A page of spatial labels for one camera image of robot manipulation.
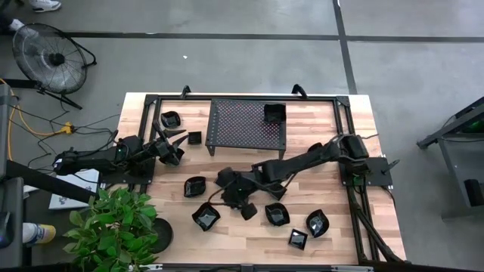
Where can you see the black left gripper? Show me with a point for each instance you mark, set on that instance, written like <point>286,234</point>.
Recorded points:
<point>168,151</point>

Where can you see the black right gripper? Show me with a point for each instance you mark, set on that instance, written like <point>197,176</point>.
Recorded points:
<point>240,200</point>

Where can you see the black four-pointed plate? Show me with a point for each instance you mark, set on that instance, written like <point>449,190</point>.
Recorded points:
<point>206,218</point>

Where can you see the black round plate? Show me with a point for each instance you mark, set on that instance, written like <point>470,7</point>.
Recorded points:
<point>277,215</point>

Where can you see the deep black square plate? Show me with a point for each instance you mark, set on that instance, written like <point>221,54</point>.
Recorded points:
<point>275,113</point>

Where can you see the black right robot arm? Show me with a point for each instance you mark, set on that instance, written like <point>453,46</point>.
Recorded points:
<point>295,166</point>

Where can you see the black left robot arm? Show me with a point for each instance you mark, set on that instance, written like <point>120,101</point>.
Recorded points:
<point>94,158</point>

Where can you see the black oval mini plate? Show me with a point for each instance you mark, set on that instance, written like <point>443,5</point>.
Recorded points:
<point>171,120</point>

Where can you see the black perforated metal shelf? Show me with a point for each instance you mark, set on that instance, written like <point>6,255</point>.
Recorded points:
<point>234,124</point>

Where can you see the large green potted plant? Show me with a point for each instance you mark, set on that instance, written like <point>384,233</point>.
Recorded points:
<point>113,230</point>

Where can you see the white printed sheet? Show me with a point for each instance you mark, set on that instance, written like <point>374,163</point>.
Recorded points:
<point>72,198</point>

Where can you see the black diagonal beam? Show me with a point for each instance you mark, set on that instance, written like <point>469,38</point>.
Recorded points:
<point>45,182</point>

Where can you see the black floor fan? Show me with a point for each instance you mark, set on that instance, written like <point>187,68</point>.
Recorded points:
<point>56,59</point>

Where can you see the white yellow spray can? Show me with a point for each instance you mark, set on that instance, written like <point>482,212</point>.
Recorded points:
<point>39,233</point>

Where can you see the grey equipment cart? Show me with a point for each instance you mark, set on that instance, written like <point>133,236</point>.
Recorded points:
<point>9,211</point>

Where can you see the person's white shoe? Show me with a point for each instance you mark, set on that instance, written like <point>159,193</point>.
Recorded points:
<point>45,5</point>
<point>17,25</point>

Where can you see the black box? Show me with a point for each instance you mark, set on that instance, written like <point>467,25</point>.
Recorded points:
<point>474,192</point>

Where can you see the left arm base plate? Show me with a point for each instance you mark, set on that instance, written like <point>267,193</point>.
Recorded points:
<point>111,178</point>

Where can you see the black metal table frame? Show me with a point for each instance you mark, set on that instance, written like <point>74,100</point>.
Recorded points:
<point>246,97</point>

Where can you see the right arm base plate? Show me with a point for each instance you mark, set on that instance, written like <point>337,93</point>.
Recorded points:
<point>378,175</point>

